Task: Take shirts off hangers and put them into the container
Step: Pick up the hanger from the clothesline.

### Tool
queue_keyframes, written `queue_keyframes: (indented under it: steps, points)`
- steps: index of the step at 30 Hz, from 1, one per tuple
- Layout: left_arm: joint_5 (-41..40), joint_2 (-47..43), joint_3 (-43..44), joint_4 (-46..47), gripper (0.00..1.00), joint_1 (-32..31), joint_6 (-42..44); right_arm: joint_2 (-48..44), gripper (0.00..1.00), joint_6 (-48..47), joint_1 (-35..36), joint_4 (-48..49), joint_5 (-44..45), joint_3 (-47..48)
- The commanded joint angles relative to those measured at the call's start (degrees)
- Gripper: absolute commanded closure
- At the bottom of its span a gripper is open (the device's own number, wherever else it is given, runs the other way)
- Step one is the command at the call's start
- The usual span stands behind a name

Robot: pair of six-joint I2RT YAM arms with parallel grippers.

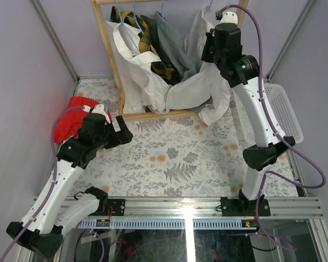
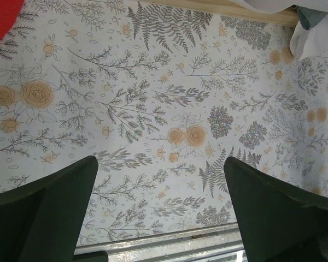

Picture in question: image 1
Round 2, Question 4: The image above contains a white shirt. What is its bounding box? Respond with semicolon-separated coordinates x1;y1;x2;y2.
106;21;171;114
166;7;230;126

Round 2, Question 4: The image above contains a white plastic basket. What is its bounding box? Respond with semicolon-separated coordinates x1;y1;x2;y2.
233;83;303;147

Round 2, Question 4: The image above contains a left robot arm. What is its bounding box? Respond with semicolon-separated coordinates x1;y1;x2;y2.
6;113;133;259

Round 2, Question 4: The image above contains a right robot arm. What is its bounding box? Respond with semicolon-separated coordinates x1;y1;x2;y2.
202;22;295;216

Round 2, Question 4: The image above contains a yellow plaid shirt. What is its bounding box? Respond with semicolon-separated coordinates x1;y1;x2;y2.
110;6;182;85

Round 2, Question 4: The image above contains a blue hanger middle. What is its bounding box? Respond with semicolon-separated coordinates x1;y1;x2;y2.
126;1;149;35

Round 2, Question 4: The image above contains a red cloth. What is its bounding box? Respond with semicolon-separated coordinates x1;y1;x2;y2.
52;96;111;144

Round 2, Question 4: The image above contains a wooden clothes rack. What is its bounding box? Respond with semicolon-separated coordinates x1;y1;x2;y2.
90;0;250;122

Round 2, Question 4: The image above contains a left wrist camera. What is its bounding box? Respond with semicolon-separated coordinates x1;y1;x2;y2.
83;104;112;123

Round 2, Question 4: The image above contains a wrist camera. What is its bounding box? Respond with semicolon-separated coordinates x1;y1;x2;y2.
83;104;112;123
215;10;238;25

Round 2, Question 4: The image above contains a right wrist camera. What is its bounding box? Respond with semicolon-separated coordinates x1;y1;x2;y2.
215;10;238;25

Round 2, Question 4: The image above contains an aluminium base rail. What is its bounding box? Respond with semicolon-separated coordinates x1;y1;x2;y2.
30;196;325;230

